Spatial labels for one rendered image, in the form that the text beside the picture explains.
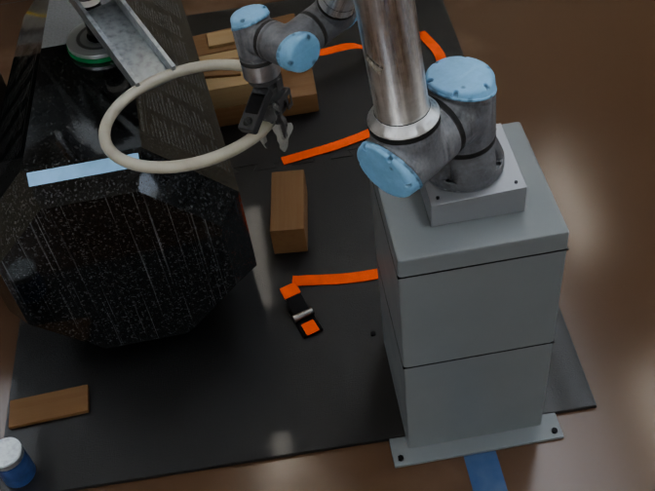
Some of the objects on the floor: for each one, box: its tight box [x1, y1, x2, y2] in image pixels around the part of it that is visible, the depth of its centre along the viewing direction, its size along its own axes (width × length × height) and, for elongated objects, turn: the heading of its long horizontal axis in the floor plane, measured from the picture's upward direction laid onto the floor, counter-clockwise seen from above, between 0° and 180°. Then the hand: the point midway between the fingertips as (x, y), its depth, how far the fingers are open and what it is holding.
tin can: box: [0, 437, 36, 488], centre depth 267 cm, size 10×10×13 cm
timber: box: [270, 170, 308, 254], centre depth 327 cm, size 30×12×12 cm, turn 6°
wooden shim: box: [9, 385, 90, 430], centre depth 286 cm, size 25×10×2 cm, turn 106°
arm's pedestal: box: [369, 122, 569, 469], centre depth 249 cm, size 50×50×85 cm
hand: (273, 147), depth 227 cm, fingers closed on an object, 4 cm apart
